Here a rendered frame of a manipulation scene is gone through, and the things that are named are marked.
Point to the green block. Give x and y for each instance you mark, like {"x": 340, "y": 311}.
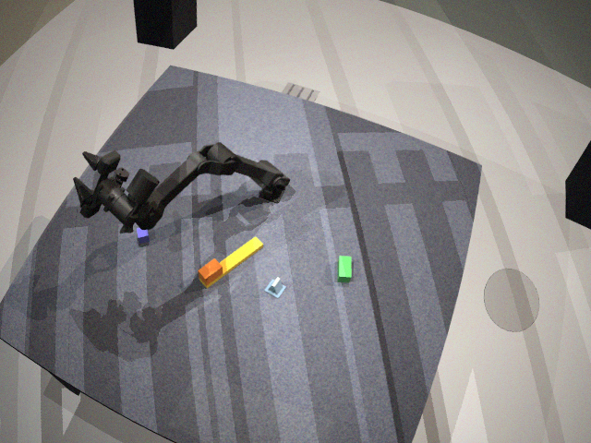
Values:
{"x": 344, "y": 269}

